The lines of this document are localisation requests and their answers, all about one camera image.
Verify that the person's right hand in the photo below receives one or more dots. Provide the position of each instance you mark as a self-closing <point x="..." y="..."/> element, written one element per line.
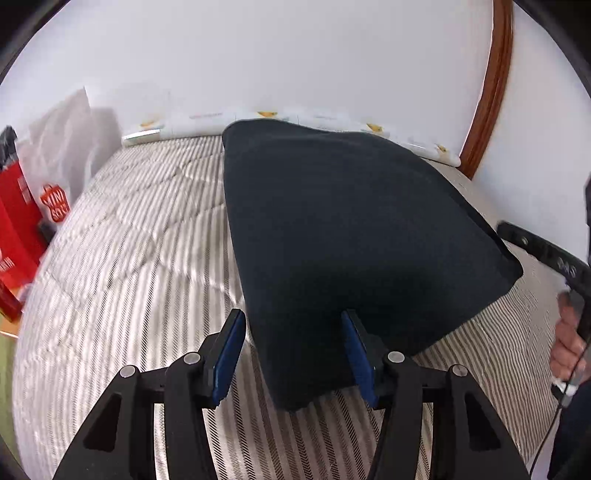
<point x="567" y="344"/>

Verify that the striped beige bed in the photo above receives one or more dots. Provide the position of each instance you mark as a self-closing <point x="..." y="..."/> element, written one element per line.
<point x="138" y="254"/>

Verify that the red cardboard box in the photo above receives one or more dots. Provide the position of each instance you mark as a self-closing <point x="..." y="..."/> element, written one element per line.
<point x="14" y="221"/>

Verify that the black shirt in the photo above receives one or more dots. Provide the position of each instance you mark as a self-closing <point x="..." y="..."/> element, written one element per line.
<point x="346" y="230"/>

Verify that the brown wooden door frame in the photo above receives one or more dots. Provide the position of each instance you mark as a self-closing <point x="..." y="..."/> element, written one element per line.
<point x="496" y="92"/>

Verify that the white plastic bag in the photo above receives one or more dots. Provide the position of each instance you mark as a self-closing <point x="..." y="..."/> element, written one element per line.
<point x="60" y="138"/>

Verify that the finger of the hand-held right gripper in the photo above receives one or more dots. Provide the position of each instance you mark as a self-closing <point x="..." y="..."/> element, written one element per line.
<point x="535" y="247"/>

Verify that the white printed bedding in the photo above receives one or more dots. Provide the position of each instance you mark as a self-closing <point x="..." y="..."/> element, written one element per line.
<point x="207" y="122"/>

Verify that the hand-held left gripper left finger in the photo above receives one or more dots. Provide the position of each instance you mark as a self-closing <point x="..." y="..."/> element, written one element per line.
<point x="228" y="360"/>

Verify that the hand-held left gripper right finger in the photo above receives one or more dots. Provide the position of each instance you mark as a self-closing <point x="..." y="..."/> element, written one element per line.
<point x="361" y="362"/>

